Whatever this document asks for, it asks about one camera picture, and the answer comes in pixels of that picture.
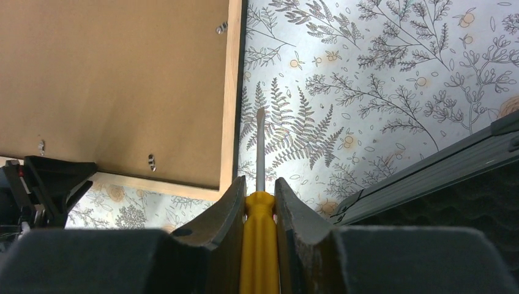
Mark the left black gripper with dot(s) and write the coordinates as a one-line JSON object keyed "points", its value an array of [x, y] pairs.
{"points": [[55, 186]]}

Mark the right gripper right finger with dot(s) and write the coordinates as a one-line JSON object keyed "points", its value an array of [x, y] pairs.
{"points": [[309, 261]]}

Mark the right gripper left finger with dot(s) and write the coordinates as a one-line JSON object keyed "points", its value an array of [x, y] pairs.
{"points": [[207, 250]]}

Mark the orange handled screwdriver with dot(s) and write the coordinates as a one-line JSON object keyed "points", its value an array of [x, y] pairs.
{"points": [[259, 265]]}

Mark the black picture frame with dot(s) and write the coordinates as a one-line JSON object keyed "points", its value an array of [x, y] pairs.
{"points": [[145, 89]]}

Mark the floral table mat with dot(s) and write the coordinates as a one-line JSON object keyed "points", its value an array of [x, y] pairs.
{"points": [[354, 91]]}

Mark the black poker chip case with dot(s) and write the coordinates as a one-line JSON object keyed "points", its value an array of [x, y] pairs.
{"points": [[473, 183]]}

